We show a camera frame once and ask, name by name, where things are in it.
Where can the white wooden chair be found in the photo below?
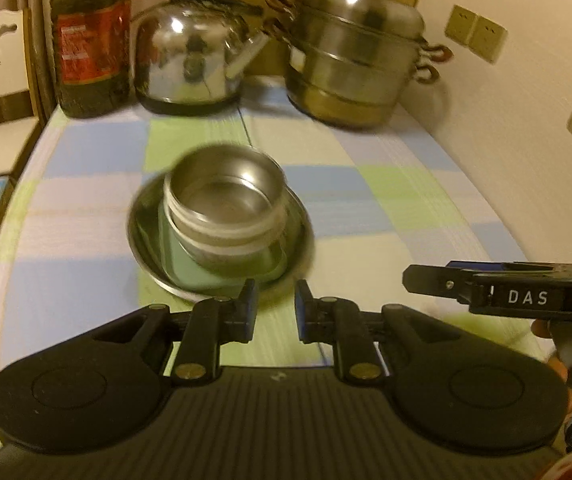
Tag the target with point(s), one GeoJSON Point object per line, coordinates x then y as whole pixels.
{"type": "Point", "coordinates": [0, 70]}

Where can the cooking oil bottle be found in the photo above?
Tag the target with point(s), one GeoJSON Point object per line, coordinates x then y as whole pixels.
{"type": "Point", "coordinates": [90, 40]}

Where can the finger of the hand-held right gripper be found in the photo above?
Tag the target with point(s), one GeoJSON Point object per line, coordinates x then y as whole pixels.
{"type": "Point", "coordinates": [431, 280]}
{"type": "Point", "coordinates": [481, 266]}

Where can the cream ribbed bowl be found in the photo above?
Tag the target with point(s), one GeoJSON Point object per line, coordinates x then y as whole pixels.
{"type": "Point", "coordinates": [200, 232]}

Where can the green square plate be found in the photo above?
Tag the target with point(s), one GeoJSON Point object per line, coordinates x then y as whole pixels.
{"type": "Point", "coordinates": [175, 270]}

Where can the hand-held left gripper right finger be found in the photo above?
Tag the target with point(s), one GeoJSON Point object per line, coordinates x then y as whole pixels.
{"type": "Point", "coordinates": [302, 312]}

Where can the large stainless steel basin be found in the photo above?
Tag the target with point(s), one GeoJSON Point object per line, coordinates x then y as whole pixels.
{"type": "Point", "coordinates": [140, 240]}

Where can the stainless steel steamer pot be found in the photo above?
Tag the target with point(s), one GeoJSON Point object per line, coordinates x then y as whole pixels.
{"type": "Point", "coordinates": [356, 60]}

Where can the stainless steel kettle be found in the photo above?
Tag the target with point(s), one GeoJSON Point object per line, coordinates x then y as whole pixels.
{"type": "Point", "coordinates": [185, 55]}

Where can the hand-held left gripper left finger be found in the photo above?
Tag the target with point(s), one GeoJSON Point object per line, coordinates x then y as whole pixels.
{"type": "Point", "coordinates": [252, 310]}

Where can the small stainless steel bowl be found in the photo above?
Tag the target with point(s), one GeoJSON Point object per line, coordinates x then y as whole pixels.
{"type": "Point", "coordinates": [225, 195]}

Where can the checkered pastel tablecloth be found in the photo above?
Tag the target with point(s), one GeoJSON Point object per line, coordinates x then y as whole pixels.
{"type": "Point", "coordinates": [75, 200]}

